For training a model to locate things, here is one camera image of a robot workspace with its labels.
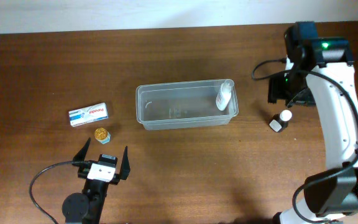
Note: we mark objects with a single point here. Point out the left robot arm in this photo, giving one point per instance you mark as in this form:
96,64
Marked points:
87,206

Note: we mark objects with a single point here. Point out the white calamine lotion bottle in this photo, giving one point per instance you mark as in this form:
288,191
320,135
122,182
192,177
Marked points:
224,94

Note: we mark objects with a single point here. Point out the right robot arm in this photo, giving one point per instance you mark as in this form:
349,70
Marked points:
320,71

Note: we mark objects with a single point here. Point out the dark bottle white cap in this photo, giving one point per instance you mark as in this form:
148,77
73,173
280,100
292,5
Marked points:
280,121

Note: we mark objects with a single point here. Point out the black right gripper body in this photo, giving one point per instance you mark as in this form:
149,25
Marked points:
291,89

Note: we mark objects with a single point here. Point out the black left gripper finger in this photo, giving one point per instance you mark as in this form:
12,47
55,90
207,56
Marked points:
125,166
81,154

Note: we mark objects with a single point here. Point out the clear plastic container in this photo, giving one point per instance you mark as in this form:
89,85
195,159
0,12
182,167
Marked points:
182,105

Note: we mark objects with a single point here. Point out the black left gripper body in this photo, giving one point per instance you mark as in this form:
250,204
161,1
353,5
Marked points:
82,171

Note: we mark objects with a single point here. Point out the gold lid balm jar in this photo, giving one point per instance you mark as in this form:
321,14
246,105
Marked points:
102,135

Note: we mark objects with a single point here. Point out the white blue Panadol box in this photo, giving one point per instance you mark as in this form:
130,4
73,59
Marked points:
87,115

